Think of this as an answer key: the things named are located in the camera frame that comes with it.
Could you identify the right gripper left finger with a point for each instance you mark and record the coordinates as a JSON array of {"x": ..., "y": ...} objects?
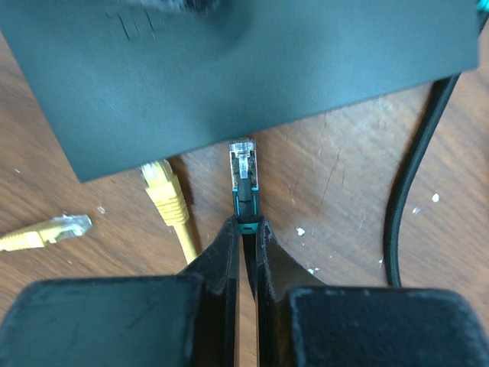
[{"x": 186, "y": 319}]

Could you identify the black network switch box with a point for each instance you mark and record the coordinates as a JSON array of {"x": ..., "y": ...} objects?
[{"x": 122, "y": 85}]

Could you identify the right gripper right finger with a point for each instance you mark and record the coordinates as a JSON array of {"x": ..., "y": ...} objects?
[{"x": 302, "y": 321}]

